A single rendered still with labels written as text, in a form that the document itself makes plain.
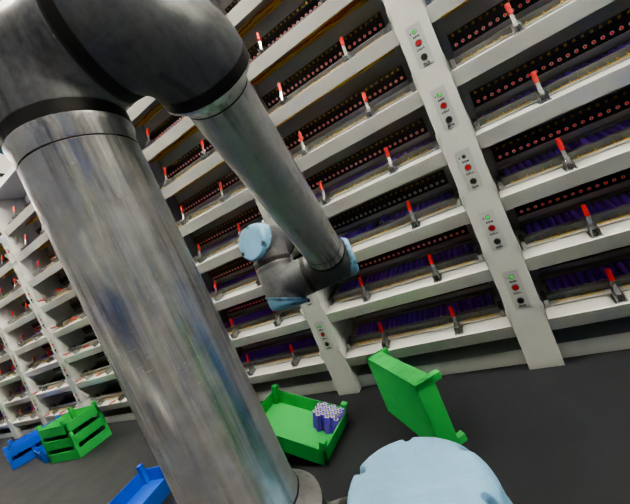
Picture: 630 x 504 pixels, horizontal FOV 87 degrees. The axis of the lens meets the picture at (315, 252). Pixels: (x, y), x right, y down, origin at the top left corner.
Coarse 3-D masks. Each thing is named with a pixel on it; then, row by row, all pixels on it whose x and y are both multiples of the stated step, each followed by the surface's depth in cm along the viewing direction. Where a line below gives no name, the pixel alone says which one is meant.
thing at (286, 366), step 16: (288, 336) 164; (304, 336) 159; (240, 352) 181; (256, 352) 171; (272, 352) 162; (288, 352) 154; (304, 352) 149; (320, 352) 137; (256, 368) 162; (272, 368) 154; (288, 368) 147; (304, 368) 143; (320, 368) 140
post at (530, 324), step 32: (384, 0) 98; (416, 0) 95; (416, 64) 99; (448, 96) 97; (448, 160) 101; (480, 160) 97; (480, 192) 99; (480, 224) 101; (512, 256) 99; (512, 320) 103; (544, 320) 99; (544, 352) 101
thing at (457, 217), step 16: (432, 192) 121; (464, 208) 102; (352, 224) 137; (432, 224) 107; (448, 224) 105; (464, 224) 104; (384, 240) 115; (400, 240) 113; (416, 240) 111; (368, 256) 120
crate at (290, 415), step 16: (272, 400) 127; (288, 400) 127; (304, 400) 123; (272, 416) 121; (288, 416) 121; (304, 416) 121; (288, 432) 113; (304, 432) 113; (320, 432) 113; (336, 432) 107; (288, 448) 105; (304, 448) 102; (320, 448) 99; (320, 464) 101
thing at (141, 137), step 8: (136, 128) 173; (144, 128) 177; (136, 136) 171; (144, 136) 176; (144, 144) 174; (152, 160) 175; (152, 168) 173; (160, 168) 177; (160, 176) 176; (168, 200) 175; (176, 200) 179; (176, 208) 178; (184, 240) 175; (192, 240) 179; (192, 248) 178; (208, 280) 180; (224, 312) 182
